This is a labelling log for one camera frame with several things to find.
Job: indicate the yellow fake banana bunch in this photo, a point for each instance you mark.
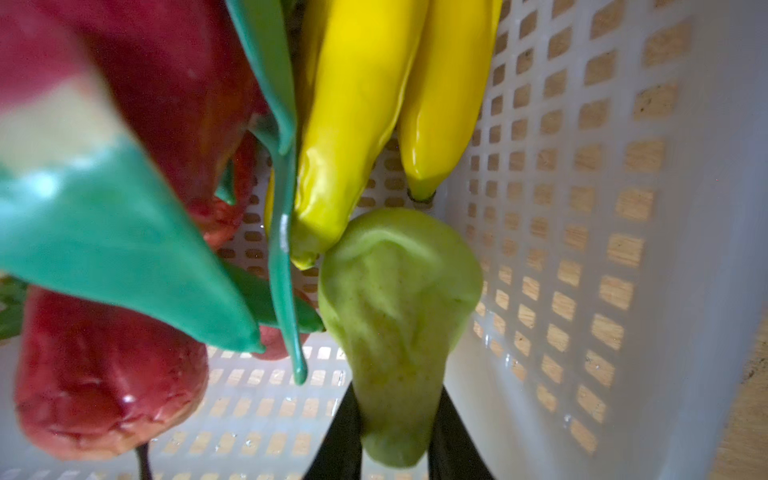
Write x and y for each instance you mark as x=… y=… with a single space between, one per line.
x=369 y=71

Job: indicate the red fake apple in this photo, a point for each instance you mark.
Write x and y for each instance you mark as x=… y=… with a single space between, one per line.
x=95 y=381

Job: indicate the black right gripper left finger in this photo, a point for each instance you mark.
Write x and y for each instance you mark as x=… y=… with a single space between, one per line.
x=340 y=454

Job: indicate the red green fake dragon fruit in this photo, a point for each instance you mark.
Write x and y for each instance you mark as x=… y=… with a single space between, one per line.
x=119 y=121

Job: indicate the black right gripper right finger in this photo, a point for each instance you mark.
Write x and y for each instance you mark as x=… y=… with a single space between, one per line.
x=452 y=455

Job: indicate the white perforated plastic basket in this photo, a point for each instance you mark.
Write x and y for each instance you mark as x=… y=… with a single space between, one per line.
x=615 y=192

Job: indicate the red fake strawberry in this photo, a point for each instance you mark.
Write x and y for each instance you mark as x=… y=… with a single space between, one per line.
x=219 y=216

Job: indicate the green fake pear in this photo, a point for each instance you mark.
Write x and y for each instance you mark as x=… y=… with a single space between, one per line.
x=396 y=293

